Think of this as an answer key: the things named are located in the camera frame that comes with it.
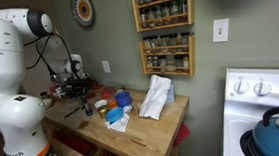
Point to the small yellow jar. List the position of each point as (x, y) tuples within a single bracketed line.
[(102, 111)]

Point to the white crumpled cloth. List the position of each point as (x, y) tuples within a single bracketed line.
[(154, 98)]

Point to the small metal lid jar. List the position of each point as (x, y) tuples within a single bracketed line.
[(120, 89)]

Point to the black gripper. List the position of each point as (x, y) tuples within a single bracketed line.
[(76, 86)]

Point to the small orange cup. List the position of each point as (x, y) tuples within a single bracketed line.
[(112, 104)]

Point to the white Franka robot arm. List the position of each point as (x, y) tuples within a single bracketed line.
[(10, 98)]

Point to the white stove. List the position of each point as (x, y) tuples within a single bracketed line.
[(249, 112)]

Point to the white crumpled tissue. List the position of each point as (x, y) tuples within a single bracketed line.
[(118, 126)]

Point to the white light switch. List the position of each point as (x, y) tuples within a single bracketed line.
[(220, 30)]

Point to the blue plastic cup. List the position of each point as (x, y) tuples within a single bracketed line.
[(123, 99)]

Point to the red hanging cloth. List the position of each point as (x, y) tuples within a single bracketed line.
[(182, 134)]

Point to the blue round lid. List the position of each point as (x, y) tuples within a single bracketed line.
[(114, 115)]

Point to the white round cup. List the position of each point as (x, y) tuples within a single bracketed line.
[(100, 103)]

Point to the wooden spice rack three shelves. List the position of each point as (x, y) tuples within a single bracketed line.
[(190, 4)]

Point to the decorative wall plate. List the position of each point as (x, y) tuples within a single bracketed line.
[(82, 9)]

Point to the red orange plastic cup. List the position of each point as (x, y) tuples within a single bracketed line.
[(107, 94)]

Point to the wooden spice rack with rails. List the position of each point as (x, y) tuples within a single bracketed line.
[(191, 60)]

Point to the black stove burner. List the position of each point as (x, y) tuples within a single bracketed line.
[(246, 144)]

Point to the white wall outlet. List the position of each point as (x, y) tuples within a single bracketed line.
[(106, 67)]

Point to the brass knob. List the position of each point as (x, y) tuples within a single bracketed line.
[(83, 124)]

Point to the white stove knob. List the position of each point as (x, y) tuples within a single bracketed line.
[(262, 87), (241, 86)]

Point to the thin black pen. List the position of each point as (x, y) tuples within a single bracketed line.
[(71, 113)]

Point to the glass spice jar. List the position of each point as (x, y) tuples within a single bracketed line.
[(155, 42), (147, 43), (173, 40), (185, 39), (163, 41)]

